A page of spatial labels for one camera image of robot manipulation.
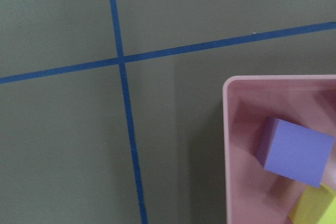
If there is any yellow foam block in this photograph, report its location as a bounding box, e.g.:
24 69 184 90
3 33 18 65
289 184 335 224

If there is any purple foam block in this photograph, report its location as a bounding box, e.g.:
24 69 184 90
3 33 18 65
255 118 334 188

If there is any pink plastic bin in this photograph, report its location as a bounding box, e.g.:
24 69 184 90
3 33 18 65
223 74 335 223

